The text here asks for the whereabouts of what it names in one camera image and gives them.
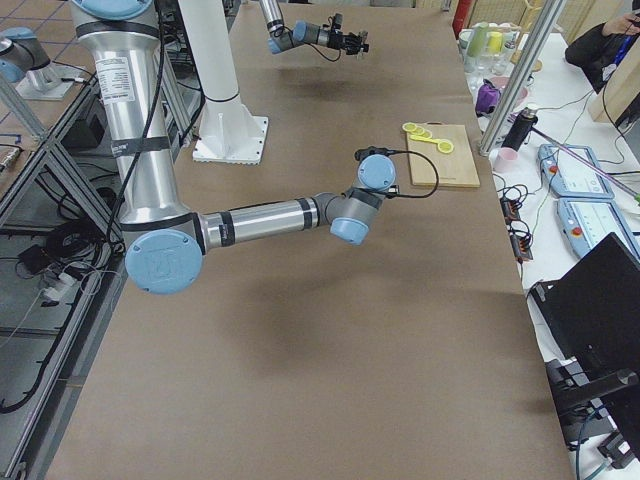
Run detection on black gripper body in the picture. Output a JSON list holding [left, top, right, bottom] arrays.
[[331, 31, 356, 50]]

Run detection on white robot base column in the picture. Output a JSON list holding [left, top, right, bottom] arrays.
[[179, 0, 269, 165]]

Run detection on green cup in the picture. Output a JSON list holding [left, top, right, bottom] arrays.
[[467, 22, 489, 58]]

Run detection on yellow cup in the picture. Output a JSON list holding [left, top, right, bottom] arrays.
[[486, 31, 503, 54]]

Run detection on pink cup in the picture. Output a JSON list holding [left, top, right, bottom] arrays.
[[493, 147, 518, 173]]

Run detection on yellow lemon slice on stick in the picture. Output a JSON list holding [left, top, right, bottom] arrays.
[[409, 134, 454, 154]]

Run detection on purple cloth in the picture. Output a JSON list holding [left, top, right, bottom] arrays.
[[475, 81, 502, 115]]

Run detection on wooden cutting board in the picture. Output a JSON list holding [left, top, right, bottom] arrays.
[[404, 122, 480, 188]]

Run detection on black water bottle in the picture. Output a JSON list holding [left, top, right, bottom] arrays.
[[502, 103, 539, 151]]

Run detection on blue teach pendant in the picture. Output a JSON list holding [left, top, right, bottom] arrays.
[[537, 144, 614, 200], [556, 197, 639, 258]]

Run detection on black laptop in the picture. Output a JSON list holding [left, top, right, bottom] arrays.
[[530, 233, 639, 378]]

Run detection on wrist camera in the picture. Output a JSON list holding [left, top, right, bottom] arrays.
[[354, 146, 397, 162], [331, 13, 343, 31]]

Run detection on aluminium frame post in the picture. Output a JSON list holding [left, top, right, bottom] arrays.
[[478, 0, 567, 157]]

